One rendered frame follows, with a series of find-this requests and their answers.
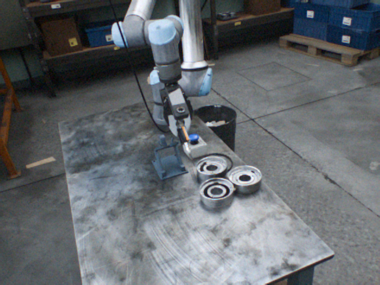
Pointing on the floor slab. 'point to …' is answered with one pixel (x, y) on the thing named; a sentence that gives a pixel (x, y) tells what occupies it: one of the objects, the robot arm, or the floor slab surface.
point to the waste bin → (228, 114)
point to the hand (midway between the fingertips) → (181, 132)
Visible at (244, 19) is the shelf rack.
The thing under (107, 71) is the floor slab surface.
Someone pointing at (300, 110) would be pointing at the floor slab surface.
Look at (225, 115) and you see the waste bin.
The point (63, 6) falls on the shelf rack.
